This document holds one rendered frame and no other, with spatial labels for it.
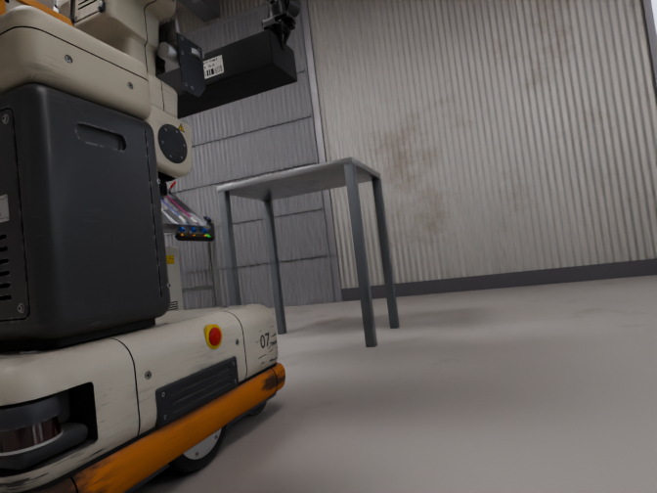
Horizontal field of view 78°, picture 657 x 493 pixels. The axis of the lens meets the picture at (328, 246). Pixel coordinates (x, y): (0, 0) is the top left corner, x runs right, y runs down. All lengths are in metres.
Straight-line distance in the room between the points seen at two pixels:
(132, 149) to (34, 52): 0.20
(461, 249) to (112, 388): 3.26
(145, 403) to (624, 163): 3.65
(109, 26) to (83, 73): 0.45
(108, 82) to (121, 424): 0.57
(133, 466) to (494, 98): 3.64
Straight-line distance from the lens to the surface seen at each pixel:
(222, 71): 1.54
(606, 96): 3.99
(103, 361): 0.72
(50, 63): 0.81
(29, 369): 0.68
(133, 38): 1.29
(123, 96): 0.89
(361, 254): 1.71
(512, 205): 3.73
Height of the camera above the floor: 0.36
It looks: 3 degrees up
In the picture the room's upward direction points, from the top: 7 degrees counter-clockwise
